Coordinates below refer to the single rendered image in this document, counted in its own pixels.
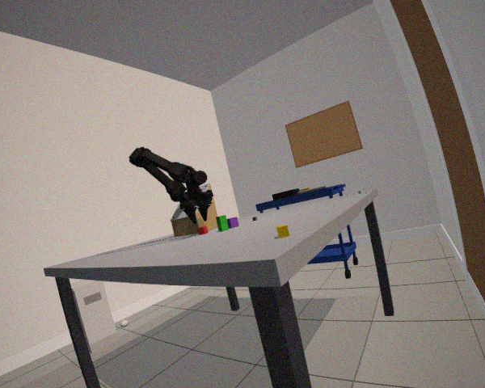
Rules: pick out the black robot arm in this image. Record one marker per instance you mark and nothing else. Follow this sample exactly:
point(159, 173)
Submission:
point(143, 157)

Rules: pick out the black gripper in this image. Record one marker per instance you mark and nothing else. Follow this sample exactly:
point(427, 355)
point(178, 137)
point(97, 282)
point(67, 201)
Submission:
point(189, 208)

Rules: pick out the green block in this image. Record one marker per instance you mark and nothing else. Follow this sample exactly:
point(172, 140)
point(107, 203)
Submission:
point(222, 227)
point(221, 219)

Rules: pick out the purple cube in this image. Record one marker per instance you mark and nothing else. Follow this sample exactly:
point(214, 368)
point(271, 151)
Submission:
point(232, 222)

